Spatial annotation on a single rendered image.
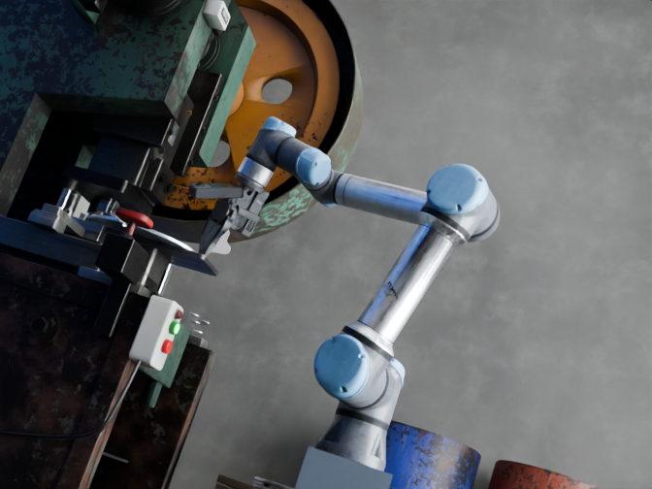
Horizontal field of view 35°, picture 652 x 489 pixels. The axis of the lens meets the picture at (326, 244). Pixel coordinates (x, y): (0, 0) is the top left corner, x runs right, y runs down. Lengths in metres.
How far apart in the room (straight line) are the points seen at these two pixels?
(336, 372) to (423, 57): 4.35
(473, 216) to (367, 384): 0.40
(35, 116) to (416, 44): 4.08
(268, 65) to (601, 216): 3.24
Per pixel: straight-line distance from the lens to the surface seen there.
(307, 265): 5.83
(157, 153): 2.45
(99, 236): 2.40
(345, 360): 2.04
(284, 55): 2.97
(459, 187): 2.09
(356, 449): 2.14
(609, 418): 5.59
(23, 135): 2.45
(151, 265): 2.37
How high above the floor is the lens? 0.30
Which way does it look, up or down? 15 degrees up
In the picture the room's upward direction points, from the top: 19 degrees clockwise
